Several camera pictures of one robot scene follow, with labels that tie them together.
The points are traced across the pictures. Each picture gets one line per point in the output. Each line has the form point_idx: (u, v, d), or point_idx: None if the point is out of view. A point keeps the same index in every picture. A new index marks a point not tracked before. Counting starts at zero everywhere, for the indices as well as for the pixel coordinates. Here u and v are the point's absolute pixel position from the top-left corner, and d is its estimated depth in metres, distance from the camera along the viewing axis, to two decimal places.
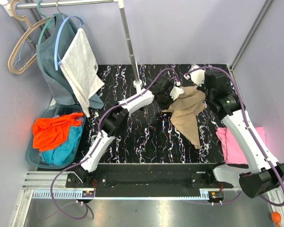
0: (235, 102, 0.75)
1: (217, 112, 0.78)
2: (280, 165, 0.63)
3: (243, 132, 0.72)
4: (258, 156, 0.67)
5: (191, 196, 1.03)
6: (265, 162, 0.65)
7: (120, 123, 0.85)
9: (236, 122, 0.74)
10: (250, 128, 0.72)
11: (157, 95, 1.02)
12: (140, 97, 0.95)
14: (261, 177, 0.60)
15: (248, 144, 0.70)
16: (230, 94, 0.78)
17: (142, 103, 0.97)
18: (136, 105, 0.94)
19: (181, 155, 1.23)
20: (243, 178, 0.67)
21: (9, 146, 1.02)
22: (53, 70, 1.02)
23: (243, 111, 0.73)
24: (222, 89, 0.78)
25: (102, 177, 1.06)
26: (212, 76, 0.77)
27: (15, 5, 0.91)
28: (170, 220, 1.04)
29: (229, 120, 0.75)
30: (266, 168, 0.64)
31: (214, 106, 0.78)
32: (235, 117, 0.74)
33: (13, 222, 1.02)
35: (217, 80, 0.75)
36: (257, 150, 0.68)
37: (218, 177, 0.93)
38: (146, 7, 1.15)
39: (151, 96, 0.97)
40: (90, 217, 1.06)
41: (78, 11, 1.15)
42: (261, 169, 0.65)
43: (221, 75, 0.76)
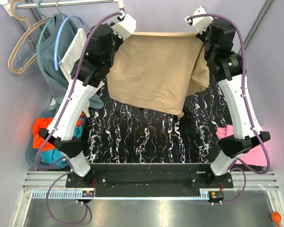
0: (237, 65, 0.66)
1: (216, 74, 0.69)
2: (263, 134, 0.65)
3: (237, 100, 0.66)
4: (245, 124, 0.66)
5: (191, 196, 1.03)
6: (250, 130, 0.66)
7: (66, 152, 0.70)
9: (233, 88, 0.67)
10: (245, 96, 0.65)
11: (96, 73, 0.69)
12: (70, 103, 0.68)
14: (244, 144, 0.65)
15: (238, 112, 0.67)
16: (233, 54, 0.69)
17: (81, 104, 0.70)
18: (71, 117, 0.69)
19: (181, 155, 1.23)
20: (226, 140, 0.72)
21: (9, 146, 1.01)
22: (53, 70, 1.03)
23: (244, 77, 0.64)
24: (226, 47, 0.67)
25: (102, 177, 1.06)
26: (220, 31, 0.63)
27: (15, 5, 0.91)
28: (170, 220, 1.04)
29: (226, 85, 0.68)
30: (251, 135, 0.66)
31: (213, 66, 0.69)
32: (235, 82, 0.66)
33: (13, 222, 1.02)
35: (224, 35, 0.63)
36: (245, 118, 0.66)
37: (217, 172, 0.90)
38: (146, 8, 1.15)
39: (85, 88, 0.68)
40: (87, 221, 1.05)
41: (78, 10, 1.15)
42: (245, 137, 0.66)
43: (230, 30, 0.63)
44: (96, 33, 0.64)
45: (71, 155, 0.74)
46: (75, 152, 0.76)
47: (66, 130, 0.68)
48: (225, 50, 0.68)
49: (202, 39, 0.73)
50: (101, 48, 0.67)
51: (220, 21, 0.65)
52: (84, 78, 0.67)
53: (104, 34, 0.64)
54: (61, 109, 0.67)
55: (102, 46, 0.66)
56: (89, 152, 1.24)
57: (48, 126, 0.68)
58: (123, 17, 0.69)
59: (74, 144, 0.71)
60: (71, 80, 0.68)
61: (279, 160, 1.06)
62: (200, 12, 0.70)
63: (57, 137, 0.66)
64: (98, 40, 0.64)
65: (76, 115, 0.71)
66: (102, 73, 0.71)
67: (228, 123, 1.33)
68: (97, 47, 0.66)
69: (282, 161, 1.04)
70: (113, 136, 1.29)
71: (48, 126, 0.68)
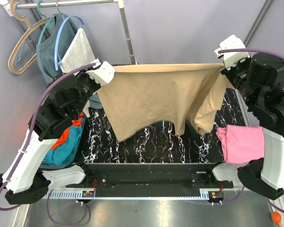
0: None
1: (270, 125, 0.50)
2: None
3: None
4: (283, 177, 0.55)
5: (191, 196, 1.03)
6: None
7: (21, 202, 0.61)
9: None
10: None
11: (55, 126, 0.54)
12: (25, 155, 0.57)
14: (275, 194, 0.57)
15: (280, 164, 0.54)
16: None
17: (39, 155, 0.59)
18: (27, 170, 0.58)
19: (181, 155, 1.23)
20: (248, 173, 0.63)
21: (9, 146, 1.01)
22: (53, 70, 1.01)
23: None
24: (277, 88, 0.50)
25: (102, 177, 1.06)
26: (268, 69, 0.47)
27: (15, 5, 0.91)
28: (170, 220, 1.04)
29: (276, 138, 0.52)
30: (283, 187, 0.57)
31: (266, 117, 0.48)
32: None
33: (13, 222, 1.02)
35: (277, 74, 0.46)
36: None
37: (218, 177, 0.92)
38: (146, 8, 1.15)
39: (41, 143, 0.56)
40: (85, 221, 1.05)
41: (78, 10, 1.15)
42: (278, 189, 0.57)
43: None
44: (58, 86, 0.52)
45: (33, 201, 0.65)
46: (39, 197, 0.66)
47: (19, 184, 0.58)
48: (275, 93, 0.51)
49: (236, 75, 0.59)
50: (64, 100, 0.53)
51: (268, 56, 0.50)
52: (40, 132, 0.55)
53: (66, 88, 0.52)
54: (15, 160, 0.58)
55: (65, 100, 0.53)
56: (89, 152, 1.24)
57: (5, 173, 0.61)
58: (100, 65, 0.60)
59: (31, 195, 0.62)
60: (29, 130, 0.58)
61: None
62: (235, 43, 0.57)
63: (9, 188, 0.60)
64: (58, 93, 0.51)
65: (34, 165, 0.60)
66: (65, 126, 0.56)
67: (228, 124, 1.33)
68: (58, 100, 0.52)
69: None
70: (113, 136, 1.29)
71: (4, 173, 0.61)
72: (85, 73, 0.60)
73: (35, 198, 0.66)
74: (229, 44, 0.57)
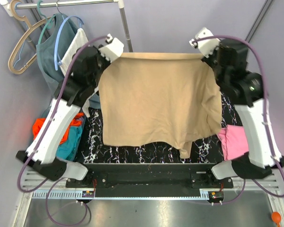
0: (260, 88, 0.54)
1: (235, 98, 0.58)
2: None
3: (257, 127, 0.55)
4: (266, 153, 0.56)
5: (191, 196, 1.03)
6: (270, 159, 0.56)
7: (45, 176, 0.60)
9: (253, 117, 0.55)
10: (267, 124, 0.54)
11: (81, 93, 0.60)
12: (52, 123, 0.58)
14: (262, 172, 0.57)
15: (258, 139, 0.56)
16: (251, 74, 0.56)
17: (64, 124, 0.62)
18: (54, 138, 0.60)
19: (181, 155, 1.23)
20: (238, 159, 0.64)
21: (9, 146, 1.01)
22: (53, 70, 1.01)
23: (265, 101, 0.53)
24: (242, 67, 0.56)
25: (102, 177, 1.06)
26: (230, 51, 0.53)
27: (15, 5, 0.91)
28: (170, 220, 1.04)
29: (245, 111, 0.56)
30: (271, 165, 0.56)
31: (231, 91, 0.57)
32: (256, 109, 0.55)
33: (13, 222, 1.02)
35: (238, 56, 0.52)
36: (267, 146, 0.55)
37: (218, 176, 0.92)
38: (146, 8, 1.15)
39: (69, 108, 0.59)
40: (86, 221, 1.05)
41: (78, 10, 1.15)
42: (265, 166, 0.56)
43: (243, 48, 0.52)
44: (81, 54, 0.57)
45: (53, 178, 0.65)
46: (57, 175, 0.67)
47: (48, 153, 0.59)
48: (239, 71, 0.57)
49: (210, 63, 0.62)
50: (87, 69, 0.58)
51: (228, 40, 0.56)
52: (67, 99, 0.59)
53: (90, 55, 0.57)
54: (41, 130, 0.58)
55: (87, 68, 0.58)
56: (89, 152, 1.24)
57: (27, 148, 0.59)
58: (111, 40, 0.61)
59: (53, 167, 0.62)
60: (54, 100, 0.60)
61: None
62: (206, 34, 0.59)
63: (36, 161, 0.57)
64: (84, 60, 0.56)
65: (58, 135, 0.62)
66: (87, 92, 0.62)
67: (228, 123, 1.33)
68: (82, 68, 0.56)
69: None
70: None
71: (28, 147, 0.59)
72: (99, 49, 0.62)
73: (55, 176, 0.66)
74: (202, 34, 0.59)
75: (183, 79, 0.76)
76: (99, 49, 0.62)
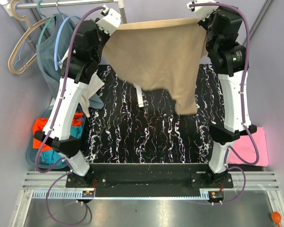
0: (241, 59, 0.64)
1: (218, 65, 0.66)
2: (251, 128, 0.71)
3: (234, 96, 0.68)
4: (237, 119, 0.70)
5: (191, 196, 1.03)
6: (240, 125, 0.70)
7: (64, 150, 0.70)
9: (232, 84, 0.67)
10: (243, 94, 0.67)
11: (87, 69, 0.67)
12: (63, 102, 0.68)
14: (232, 136, 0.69)
15: (233, 108, 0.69)
16: (237, 45, 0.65)
17: (74, 102, 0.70)
18: (66, 116, 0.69)
19: (181, 155, 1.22)
20: (215, 128, 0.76)
21: (9, 146, 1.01)
22: (53, 70, 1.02)
23: (244, 72, 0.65)
24: (232, 38, 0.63)
25: (102, 177, 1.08)
26: (225, 21, 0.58)
27: (15, 5, 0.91)
28: (171, 220, 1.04)
29: (226, 80, 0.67)
30: (240, 130, 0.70)
31: (215, 59, 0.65)
32: (235, 78, 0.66)
33: (13, 222, 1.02)
35: (230, 25, 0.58)
36: (239, 114, 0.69)
37: (216, 170, 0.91)
38: (146, 8, 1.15)
39: (77, 86, 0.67)
40: (87, 221, 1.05)
41: (78, 10, 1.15)
42: (235, 130, 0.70)
43: (237, 18, 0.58)
44: (81, 30, 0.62)
45: (71, 153, 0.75)
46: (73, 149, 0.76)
47: (63, 129, 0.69)
48: (229, 41, 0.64)
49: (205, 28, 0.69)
50: (88, 44, 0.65)
51: (224, 9, 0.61)
52: (75, 75, 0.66)
53: (90, 29, 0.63)
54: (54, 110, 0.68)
55: (88, 43, 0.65)
56: (89, 152, 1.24)
57: (44, 127, 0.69)
58: (107, 12, 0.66)
59: (71, 142, 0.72)
60: (61, 79, 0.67)
61: (280, 161, 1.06)
62: None
63: (54, 137, 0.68)
64: (85, 36, 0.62)
65: (71, 113, 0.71)
66: (92, 66, 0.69)
67: None
68: (84, 44, 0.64)
69: (282, 162, 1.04)
70: (113, 136, 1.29)
71: (44, 126, 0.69)
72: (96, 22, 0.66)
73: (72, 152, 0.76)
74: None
75: (178, 39, 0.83)
76: (96, 23, 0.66)
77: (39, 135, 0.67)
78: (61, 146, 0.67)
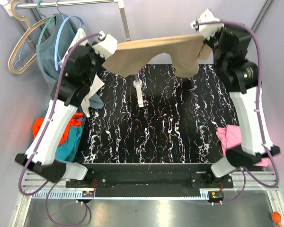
0: (253, 77, 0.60)
1: (228, 85, 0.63)
2: (274, 149, 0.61)
3: (249, 115, 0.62)
4: (255, 139, 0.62)
5: (191, 196, 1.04)
6: (261, 145, 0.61)
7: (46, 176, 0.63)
9: (246, 103, 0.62)
10: (259, 112, 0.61)
11: (77, 93, 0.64)
12: (51, 124, 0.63)
14: (252, 159, 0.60)
15: (250, 126, 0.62)
16: (248, 62, 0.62)
17: (62, 125, 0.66)
18: (52, 138, 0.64)
19: (181, 155, 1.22)
20: (232, 152, 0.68)
21: (9, 146, 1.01)
22: (53, 71, 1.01)
23: (259, 90, 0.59)
24: (241, 56, 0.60)
25: (102, 177, 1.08)
26: (233, 38, 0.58)
27: (15, 5, 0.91)
28: (171, 220, 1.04)
29: (238, 98, 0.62)
30: (261, 152, 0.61)
31: (226, 77, 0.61)
32: (248, 96, 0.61)
33: (13, 222, 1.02)
35: (239, 42, 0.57)
36: (257, 133, 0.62)
37: (218, 174, 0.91)
38: (146, 8, 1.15)
39: (67, 108, 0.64)
40: (87, 221, 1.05)
41: (78, 10, 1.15)
42: (255, 153, 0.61)
43: (245, 36, 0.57)
44: (73, 55, 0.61)
45: (54, 179, 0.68)
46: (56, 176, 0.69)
47: (47, 153, 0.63)
48: (238, 59, 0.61)
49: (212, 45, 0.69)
50: (80, 68, 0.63)
51: (232, 27, 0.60)
52: (65, 99, 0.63)
53: (82, 55, 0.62)
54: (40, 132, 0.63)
55: (80, 67, 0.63)
56: (89, 152, 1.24)
57: (26, 152, 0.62)
58: (103, 38, 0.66)
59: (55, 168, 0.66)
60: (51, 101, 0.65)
61: (279, 161, 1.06)
62: (207, 16, 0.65)
63: (36, 161, 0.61)
64: (77, 61, 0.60)
65: (57, 135, 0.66)
66: (84, 89, 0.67)
67: (229, 124, 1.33)
68: (76, 68, 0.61)
69: (282, 162, 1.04)
70: (113, 136, 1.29)
71: (27, 150, 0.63)
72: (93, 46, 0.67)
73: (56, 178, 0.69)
74: (202, 18, 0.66)
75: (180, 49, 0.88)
76: (93, 47, 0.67)
77: (21, 160, 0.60)
78: (43, 171, 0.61)
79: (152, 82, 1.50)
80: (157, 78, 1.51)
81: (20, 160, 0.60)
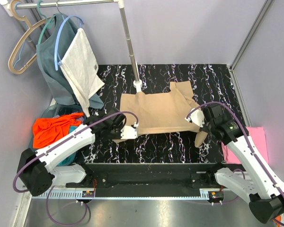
0: (238, 127, 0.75)
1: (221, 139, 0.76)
2: None
3: (249, 159, 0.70)
4: (266, 182, 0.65)
5: (192, 196, 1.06)
6: (274, 188, 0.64)
7: (36, 182, 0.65)
9: (241, 148, 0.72)
10: (255, 154, 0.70)
11: (102, 131, 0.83)
12: (71, 139, 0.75)
14: (272, 204, 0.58)
15: (255, 170, 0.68)
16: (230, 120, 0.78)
17: (80, 145, 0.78)
18: (66, 151, 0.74)
19: (181, 155, 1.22)
20: (253, 204, 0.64)
21: (9, 146, 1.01)
22: (53, 70, 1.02)
23: (246, 136, 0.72)
24: (221, 117, 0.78)
25: (102, 177, 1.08)
26: (208, 109, 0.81)
27: (15, 5, 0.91)
28: (170, 220, 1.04)
29: (234, 147, 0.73)
30: (276, 194, 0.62)
31: (217, 133, 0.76)
32: (240, 143, 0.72)
33: (13, 222, 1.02)
35: (212, 109, 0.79)
36: (265, 176, 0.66)
37: (220, 181, 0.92)
38: (146, 8, 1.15)
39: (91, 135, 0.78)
40: (86, 221, 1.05)
41: (78, 10, 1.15)
42: (270, 196, 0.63)
43: (215, 106, 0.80)
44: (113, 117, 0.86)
45: (36, 189, 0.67)
46: (40, 190, 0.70)
47: (54, 159, 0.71)
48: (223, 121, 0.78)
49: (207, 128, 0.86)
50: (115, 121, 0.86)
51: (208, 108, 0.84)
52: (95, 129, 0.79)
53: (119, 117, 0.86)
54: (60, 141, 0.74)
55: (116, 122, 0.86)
56: (89, 152, 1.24)
57: (38, 151, 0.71)
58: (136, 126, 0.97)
59: (48, 178, 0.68)
60: (82, 126, 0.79)
61: (279, 161, 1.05)
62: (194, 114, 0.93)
63: (42, 161, 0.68)
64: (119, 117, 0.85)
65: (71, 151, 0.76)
66: (106, 132, 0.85)
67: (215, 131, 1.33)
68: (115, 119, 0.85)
69: (281, 162, 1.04)
70: None
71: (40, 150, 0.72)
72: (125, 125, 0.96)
73: (38, 189, 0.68)
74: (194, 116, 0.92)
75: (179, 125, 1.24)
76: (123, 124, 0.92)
77: (31, 154, 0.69)
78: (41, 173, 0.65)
79: (152, 82, 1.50)
80: (157, 78, 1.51)
81: (30, 154, 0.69)
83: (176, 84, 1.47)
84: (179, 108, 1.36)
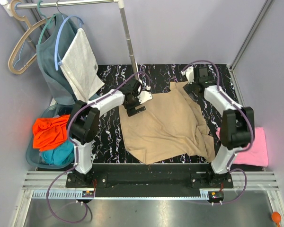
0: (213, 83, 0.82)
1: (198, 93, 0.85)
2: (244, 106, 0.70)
3: (216, 96, 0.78)
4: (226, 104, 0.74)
5: (191, 196, 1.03)
6: (231, 106, 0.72)
7: (92, 126, 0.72)
9: (210, 90, 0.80)
10: (221, 91, 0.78)
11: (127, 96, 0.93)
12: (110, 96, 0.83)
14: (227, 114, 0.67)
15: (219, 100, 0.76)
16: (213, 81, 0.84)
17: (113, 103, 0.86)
18: (106, 105, 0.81)
19: (181, 156, 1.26)
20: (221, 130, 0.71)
21: (9, 146, 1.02)
22: (53, 71, 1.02)
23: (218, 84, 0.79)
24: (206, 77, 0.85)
25: (102, 177, 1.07)
26: (196, 68, 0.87)
27: (15, 5, 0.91)
28: (170, 220, 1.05)
29: (208, 92, 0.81)
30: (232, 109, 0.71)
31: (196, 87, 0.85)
32: (211, 87, 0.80)
33: (13, 222, 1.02)
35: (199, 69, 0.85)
36: (226, 101, 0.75)
37: (217, 170, 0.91)
38: (145, 8, 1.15)
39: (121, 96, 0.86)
40: (87, 220, 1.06)
41: (78, 10, 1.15)
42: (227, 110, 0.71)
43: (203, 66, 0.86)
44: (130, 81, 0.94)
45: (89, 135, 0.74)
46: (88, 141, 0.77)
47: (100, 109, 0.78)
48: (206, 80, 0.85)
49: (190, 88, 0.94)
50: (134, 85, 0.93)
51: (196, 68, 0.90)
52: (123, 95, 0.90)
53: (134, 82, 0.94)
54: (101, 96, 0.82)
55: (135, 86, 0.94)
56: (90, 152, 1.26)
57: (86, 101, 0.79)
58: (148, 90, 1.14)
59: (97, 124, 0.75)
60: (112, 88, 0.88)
61: (279, 161, 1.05)
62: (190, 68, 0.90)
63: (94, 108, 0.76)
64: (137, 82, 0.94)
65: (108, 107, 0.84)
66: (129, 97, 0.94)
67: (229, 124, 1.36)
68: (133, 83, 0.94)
69: (281, 162, 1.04)
70: (113, 136, 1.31)
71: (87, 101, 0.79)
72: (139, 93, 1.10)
73: (90, 135, 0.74)
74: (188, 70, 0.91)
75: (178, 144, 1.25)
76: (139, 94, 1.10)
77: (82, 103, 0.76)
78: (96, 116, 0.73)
79: (152, 82, 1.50)
80: (157, 78, 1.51)
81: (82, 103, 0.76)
83: (176, 84, 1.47)
84: (180, 107, 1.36)
